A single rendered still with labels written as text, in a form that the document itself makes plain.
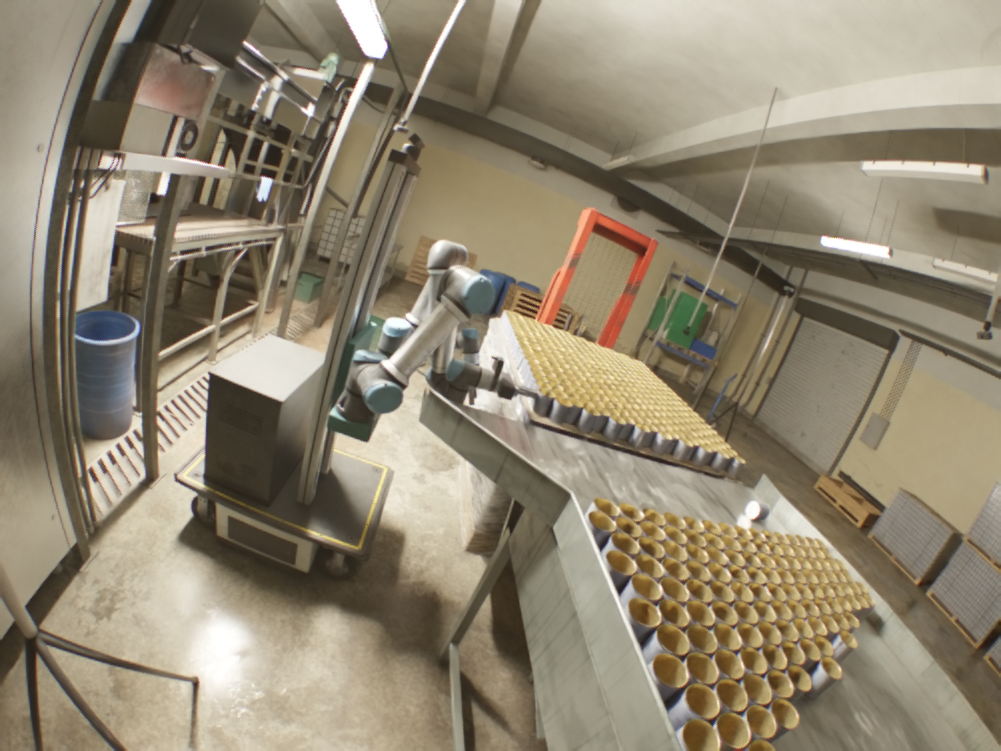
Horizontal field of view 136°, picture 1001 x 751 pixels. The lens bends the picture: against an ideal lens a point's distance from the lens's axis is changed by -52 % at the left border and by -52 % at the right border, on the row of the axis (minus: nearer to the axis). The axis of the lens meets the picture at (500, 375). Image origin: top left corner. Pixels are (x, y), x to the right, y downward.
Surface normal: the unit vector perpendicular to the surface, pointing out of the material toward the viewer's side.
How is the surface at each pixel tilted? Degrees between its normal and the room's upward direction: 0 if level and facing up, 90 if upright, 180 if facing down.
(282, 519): 0
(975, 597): 89
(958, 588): 89
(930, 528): 89
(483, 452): 90
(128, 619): 0
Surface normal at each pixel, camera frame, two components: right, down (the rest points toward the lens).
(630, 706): -0.93, -0.31
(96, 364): 0.59, 0.51
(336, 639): 0.37, -0.89
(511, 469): -0.58, 0.03
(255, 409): 0.05, 0.33
